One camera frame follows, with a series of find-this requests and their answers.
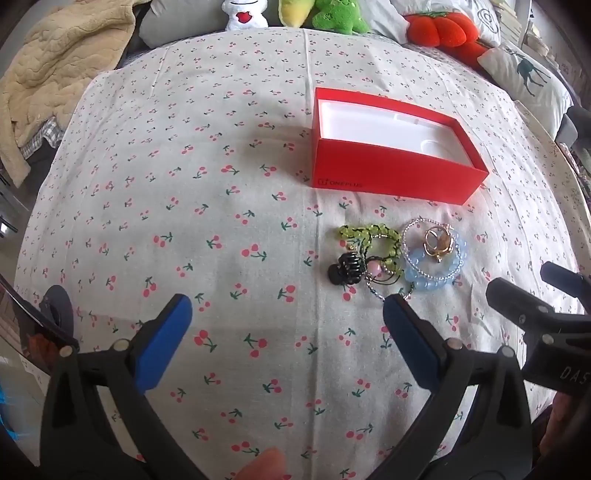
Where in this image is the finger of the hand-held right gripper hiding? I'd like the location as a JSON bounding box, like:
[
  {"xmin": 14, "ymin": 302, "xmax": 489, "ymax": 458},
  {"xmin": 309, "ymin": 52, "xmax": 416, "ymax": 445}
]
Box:
[
  {"xmin": 486, "ymin": 277, "xmax": 557, "ymax": 344},
  {"xmin": 539, "ymin": 261, "xmax": 591, "ymax": 301}
]

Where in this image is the clear seed bead bracelet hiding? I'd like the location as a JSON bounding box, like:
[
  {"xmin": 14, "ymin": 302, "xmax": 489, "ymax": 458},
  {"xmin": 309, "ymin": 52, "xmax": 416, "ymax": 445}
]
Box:
[
  {"xmin": 401, "ymin": 217, "xmax": 465, "ymax": 283},
  {"xmin": 366, "ymin": 272, "xmax": 416, "ymax": 304}
]

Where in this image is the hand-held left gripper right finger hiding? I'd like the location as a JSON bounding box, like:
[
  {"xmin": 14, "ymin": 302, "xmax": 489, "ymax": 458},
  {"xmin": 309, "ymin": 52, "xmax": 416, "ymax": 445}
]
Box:
[{"xmin": 369, "ymin": 293, "xmax": 536, "ymax": 480}]

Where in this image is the black hair claw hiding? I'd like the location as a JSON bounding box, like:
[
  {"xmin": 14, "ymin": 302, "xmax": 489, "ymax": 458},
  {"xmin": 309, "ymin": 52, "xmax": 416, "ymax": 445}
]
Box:
[{"xmin": 327, "ymin": 251, "xmax": 368, "ymax": 285}]

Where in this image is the person's left hand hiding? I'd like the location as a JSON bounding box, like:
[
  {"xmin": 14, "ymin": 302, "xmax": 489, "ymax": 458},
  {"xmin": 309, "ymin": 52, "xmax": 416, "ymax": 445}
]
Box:
[{"xmin": 231, "ymin": 448, "xmax": 289, "ymax": 480}]

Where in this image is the cherry print cloth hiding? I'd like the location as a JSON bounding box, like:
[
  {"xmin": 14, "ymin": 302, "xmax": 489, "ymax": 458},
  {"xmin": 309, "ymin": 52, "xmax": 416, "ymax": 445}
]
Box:
[{"xmin": 11, "ymin": 28, "xmax": 583, "ymax": 480}]

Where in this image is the red cardboard box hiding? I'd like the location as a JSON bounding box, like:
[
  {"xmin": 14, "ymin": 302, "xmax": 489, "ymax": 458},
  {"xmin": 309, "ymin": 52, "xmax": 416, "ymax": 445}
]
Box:
[{"xmin": 310, "ymin": 87, "xmax": 490, "ymax": 205}]

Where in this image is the yellow green plush toy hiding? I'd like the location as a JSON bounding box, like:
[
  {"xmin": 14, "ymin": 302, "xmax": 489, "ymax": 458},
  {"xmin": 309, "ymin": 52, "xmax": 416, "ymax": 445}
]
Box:
[{"xmin": 278, "ymin": 0, "xmax": 319, "ymax": 28}]

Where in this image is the black cord pink bead bracelet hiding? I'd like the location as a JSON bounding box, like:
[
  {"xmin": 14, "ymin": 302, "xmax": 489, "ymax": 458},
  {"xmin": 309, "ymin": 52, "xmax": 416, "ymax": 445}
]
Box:
[{"xmin": 364, "ymin": 257, "xmax": 402, "ymax": 288}]

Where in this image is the white plush toy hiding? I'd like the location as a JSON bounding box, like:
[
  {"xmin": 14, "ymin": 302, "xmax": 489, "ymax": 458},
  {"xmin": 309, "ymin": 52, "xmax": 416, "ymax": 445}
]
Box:
[{"xmin": 222, "ymin": 0, "xmax": 271, "ymax": 32}]

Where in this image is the deer print pillow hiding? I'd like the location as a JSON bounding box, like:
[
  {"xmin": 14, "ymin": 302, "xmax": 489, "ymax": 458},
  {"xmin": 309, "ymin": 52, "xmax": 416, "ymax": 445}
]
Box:
[{"xmin": 478, "ymin": 44, "xmax": 575, "ymax": 126}]

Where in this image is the green bead bracelet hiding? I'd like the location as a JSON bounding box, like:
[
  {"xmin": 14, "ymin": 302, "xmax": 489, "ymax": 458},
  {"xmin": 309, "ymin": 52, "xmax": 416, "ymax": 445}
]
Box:
[{"xmin": 338, "ymin": 223, "xmax": 402, "ymax": 278}]

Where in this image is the beige quilted blanket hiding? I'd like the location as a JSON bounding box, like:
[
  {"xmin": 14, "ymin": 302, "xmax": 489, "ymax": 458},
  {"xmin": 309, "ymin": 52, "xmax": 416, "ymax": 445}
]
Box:
[{"xmin": 0, "ymin": 0, "xmax": 139, "ymax": 188}]

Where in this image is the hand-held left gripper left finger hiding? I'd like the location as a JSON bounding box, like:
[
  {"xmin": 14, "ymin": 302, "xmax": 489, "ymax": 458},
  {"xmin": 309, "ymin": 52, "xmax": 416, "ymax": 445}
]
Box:
[{"xmin": 39, "ymin": 293, "xmax": 208, "ymax": 480}]

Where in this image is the white spiral print pillow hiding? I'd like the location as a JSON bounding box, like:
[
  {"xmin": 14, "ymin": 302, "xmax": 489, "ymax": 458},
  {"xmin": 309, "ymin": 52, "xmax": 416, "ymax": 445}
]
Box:
[{"xmin": 455, "ymin": 0, "xmax": 505, "ymax": 47}]

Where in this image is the grey pillow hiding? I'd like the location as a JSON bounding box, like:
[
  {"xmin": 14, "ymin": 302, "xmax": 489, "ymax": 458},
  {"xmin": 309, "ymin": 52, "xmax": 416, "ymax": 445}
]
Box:
[{"xmin": 139, "ymin": 0, "xmax": 232, "ymax": 49}]

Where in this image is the gold ring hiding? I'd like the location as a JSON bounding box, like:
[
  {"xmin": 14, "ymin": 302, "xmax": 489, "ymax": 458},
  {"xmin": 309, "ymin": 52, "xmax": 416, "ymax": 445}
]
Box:
[{"xmin": 424, "ymin": 224, "xmax": 455, "ymax": 262}]

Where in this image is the light blue chunky bracelet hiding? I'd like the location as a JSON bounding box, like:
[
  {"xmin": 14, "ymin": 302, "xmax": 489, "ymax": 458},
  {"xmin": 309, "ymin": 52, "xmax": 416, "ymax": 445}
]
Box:
[{"xmin": 403, "ymin": 231, "xmax": 468, "ymax": 295}]

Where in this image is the red tomato plush cushion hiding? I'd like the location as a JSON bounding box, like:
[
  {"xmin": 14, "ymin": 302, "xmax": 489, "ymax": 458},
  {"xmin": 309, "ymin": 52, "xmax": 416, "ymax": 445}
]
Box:
[{"xmin": 404, "ymin": 11, "xmax": 492, "ymax": 70}]

